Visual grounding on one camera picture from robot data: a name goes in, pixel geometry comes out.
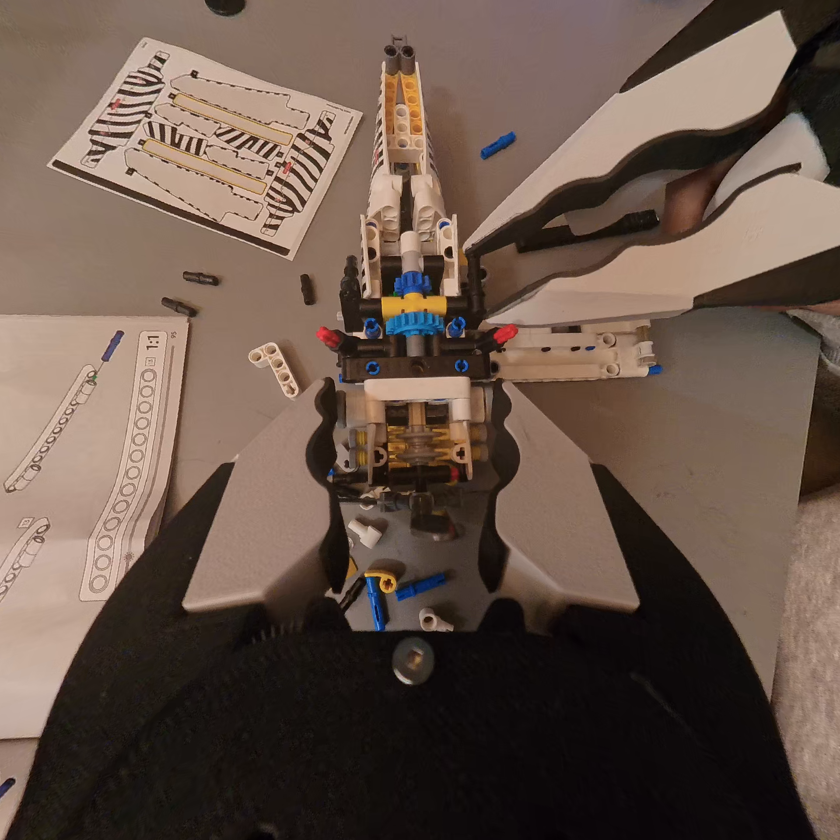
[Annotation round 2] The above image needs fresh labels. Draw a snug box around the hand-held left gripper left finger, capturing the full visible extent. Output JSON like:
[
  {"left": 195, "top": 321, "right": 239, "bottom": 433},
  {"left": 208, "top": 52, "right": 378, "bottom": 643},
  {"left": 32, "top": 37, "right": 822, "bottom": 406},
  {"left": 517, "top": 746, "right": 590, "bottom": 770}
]
[{"left": 182, "top": 377, "right": 350, "bottom": 614}]

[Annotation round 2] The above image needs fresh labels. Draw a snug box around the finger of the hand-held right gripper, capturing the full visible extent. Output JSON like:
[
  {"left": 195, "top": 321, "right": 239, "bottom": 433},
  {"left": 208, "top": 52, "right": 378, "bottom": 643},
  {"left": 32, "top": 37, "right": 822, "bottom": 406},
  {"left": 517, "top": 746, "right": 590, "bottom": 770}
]
[
  {"left": 462, "top": 10, "right": 805, "bottom": 258},
  {"left": 482, "top": 164, "right": 840, "bottom": 329}
]

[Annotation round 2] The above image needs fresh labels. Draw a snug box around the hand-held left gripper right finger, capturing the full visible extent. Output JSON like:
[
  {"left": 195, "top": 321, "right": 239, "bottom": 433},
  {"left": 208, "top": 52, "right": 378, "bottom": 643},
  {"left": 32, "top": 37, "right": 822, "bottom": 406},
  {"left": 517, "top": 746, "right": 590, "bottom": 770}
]
[{"left": 481, "top": 379, "right": 642, "bottom": 614}]

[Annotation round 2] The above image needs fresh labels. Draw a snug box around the long black lego beam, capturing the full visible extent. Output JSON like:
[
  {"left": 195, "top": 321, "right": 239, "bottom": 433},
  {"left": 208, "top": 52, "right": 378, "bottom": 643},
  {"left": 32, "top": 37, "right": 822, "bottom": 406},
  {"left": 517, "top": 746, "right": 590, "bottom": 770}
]
[{"left": 515, "top": 209, "right": 660, "bottom": 256}]

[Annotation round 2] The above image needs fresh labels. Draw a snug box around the white lego skid assembly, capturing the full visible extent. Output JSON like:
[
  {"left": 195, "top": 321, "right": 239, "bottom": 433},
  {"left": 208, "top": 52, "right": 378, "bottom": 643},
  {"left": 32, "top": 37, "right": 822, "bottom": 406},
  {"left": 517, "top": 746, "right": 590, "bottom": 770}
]
[{"left": 489, "top": 320, "right": 664, "bottom": 383}]

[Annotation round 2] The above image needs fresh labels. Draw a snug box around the lego instruction booklet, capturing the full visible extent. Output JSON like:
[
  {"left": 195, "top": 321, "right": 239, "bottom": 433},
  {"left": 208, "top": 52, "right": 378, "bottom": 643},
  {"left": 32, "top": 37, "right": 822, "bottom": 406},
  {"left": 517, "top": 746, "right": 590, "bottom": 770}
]
[{"left": 0, "top": 315, "right": 191, "bottom": 739}]

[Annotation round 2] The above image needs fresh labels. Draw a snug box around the zebra striped lego helicopter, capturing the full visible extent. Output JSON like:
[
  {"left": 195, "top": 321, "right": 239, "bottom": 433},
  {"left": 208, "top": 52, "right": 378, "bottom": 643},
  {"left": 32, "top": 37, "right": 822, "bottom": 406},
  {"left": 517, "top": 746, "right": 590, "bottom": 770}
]
[{"left": 317, "top": 45, "right": 519, "bottom": 546}]

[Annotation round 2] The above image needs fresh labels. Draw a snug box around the pile of loose lego pieces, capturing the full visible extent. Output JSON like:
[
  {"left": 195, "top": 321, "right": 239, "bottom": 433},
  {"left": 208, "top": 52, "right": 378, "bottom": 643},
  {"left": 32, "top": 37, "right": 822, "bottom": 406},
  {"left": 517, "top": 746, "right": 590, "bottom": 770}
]
[{"left": 331, "top": 515, "right": 460, "bottom": 634}]

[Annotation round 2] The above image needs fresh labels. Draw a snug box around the white angled lego beam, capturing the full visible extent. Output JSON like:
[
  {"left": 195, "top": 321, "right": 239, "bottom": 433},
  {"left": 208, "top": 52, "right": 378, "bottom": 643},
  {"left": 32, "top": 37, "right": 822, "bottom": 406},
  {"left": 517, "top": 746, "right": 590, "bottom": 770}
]
[{"left": 248, "top": 341, "right": 301, "bottom": 400}]

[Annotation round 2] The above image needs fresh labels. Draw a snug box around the person's right hand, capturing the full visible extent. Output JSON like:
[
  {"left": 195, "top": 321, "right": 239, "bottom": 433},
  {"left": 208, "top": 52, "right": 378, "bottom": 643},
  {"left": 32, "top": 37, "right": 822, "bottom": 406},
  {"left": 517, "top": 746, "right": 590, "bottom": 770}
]
[{"left": 664, "top": 161, "right": 731, "bottom": 236}]

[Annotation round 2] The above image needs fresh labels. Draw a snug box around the zebra sticker sheet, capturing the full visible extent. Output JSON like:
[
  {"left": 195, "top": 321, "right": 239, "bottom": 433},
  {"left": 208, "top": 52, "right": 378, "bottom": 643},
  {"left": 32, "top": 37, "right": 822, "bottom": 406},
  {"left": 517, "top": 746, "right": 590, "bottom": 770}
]
[{"left": 47, "top": 38, "right": 364, "bottom": 261}]

